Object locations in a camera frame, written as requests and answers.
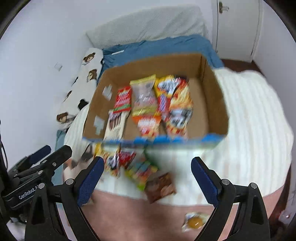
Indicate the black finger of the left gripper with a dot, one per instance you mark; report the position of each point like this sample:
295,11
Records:
44,170

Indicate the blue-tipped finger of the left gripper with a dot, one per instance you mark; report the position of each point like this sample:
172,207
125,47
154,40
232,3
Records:
28,161

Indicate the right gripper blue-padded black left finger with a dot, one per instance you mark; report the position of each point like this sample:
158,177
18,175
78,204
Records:
44,222

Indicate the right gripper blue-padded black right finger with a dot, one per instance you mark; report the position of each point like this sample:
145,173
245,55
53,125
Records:
250,222

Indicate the white chocolate stick packet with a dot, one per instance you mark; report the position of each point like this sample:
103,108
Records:
115,125

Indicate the red crown snack packet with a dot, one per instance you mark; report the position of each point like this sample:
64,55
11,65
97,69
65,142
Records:
123,100

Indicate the clear yellow-edged snack bag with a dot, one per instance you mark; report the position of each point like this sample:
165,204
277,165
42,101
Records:
144,99

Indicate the yellow Korean cheese noodle pack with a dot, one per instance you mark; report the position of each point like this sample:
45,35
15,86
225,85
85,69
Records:
172,93

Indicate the clear packet with brown egg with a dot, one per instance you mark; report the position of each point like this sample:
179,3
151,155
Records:
194,221

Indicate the striped pink cat blanket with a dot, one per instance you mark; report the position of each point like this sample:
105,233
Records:
238,128

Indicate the yellow panda snack bag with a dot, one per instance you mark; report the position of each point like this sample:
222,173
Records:
111,159

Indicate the small red snack packet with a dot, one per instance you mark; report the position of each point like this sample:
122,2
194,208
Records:
126,157

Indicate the white bear print pillow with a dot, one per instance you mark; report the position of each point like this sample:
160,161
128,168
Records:
82,89

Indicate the brown cake snack packet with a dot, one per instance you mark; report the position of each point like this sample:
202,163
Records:
159,188

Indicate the colourful candy bag green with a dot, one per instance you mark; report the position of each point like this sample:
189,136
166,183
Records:
140,169

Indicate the open cardboard milk box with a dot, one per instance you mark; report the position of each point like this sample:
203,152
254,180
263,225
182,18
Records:
157,99

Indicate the blue bed sheet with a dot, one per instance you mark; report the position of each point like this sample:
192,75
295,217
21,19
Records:
119,55

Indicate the white door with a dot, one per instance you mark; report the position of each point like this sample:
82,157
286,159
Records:
236,32

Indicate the white wall socket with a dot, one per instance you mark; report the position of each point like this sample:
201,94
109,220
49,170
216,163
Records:
58,66

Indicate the metal door handle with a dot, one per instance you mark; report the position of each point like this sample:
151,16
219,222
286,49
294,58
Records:
222,7

